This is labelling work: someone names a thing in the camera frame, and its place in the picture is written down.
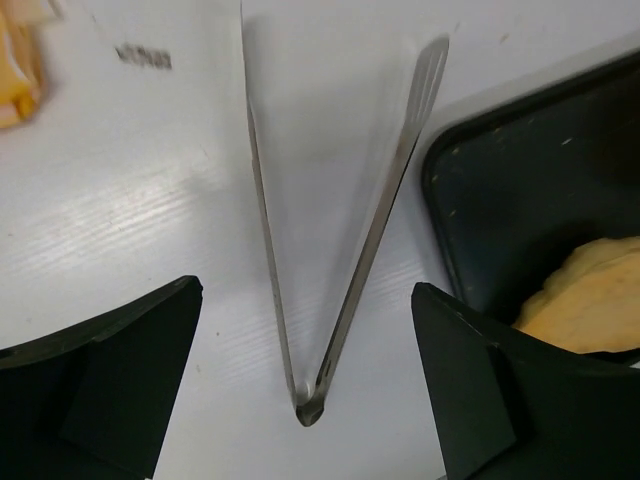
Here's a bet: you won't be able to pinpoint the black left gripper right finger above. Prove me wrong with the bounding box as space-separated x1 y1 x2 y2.
411 283 639 479

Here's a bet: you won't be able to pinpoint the flat triangular bread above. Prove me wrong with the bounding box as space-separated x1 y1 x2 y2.
513 237 639 354

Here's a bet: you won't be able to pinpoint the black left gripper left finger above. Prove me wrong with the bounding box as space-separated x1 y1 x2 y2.
1 276 203 479

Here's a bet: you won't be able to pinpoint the black tray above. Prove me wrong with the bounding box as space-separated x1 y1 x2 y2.
421 53 639 325

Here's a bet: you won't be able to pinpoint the metal tongs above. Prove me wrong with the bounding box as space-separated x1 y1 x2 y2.
242 1 450 427

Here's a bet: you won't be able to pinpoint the yellow checkered cloth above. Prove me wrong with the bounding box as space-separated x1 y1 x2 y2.
1 0 59 129

